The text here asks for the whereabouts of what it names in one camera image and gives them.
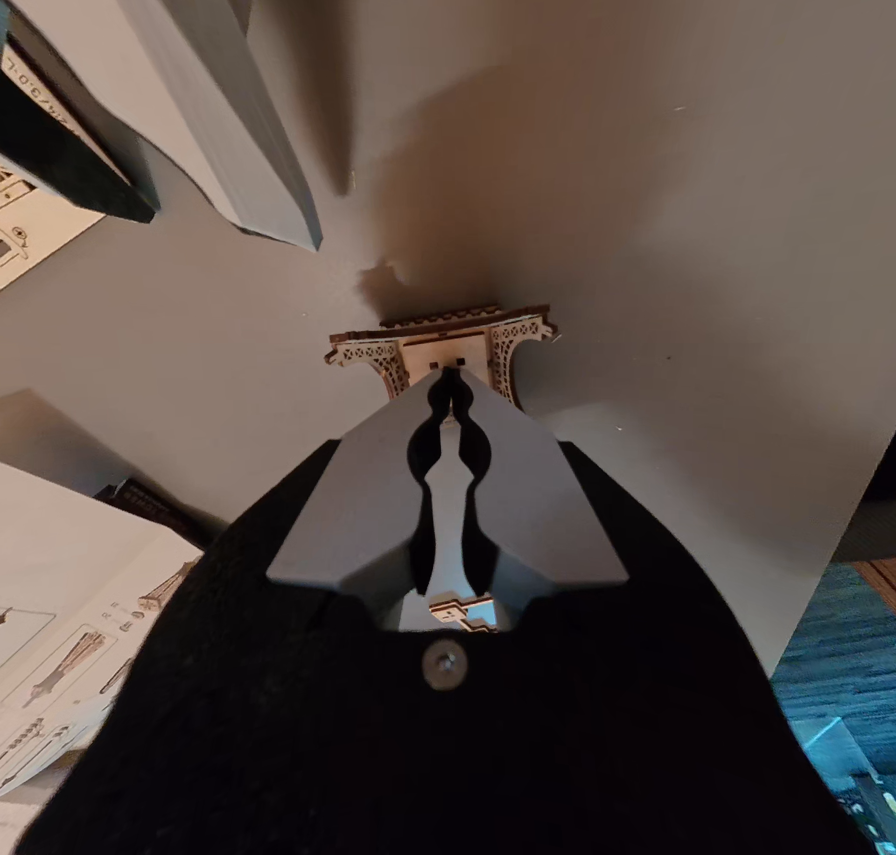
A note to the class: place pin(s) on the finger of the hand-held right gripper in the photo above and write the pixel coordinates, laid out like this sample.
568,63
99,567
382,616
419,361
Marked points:
175,99
63,162

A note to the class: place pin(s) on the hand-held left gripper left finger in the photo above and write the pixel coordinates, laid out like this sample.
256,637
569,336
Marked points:
364,505

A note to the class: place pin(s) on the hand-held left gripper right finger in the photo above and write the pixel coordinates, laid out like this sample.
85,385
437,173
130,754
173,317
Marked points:
539,505

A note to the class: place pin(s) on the wooden puzzle parts sheet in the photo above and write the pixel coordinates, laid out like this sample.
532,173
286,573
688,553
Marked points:
42,246

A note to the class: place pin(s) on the grey desk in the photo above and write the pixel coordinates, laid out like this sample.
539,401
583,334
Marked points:
630,204

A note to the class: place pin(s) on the small wooden puzzle piece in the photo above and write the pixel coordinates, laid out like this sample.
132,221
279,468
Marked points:
448,610

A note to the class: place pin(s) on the dark box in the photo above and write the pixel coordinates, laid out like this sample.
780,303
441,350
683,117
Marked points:
161,515

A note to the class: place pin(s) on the paper instruction sheet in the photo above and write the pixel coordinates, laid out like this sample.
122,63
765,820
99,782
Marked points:
70,554

